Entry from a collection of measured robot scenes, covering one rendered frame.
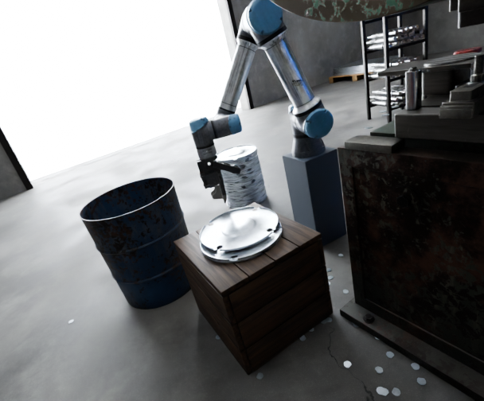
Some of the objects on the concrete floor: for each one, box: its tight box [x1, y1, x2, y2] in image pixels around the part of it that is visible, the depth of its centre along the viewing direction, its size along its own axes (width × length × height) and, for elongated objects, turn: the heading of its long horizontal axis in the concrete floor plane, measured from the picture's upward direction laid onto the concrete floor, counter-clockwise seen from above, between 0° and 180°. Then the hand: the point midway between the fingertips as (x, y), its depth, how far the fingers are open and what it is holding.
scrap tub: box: [79, 177, 191, 310], centre depth 151 cm, size 42×42×48 cm
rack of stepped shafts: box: [361, 6, 428, 123], centre depth 307 cm, size 43×46×95 cm
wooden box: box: [174, 202, 333, 375], centre depth 119 cm, size 40×38×35 cm
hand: (225, 199), depth 135 cm, fingers closed
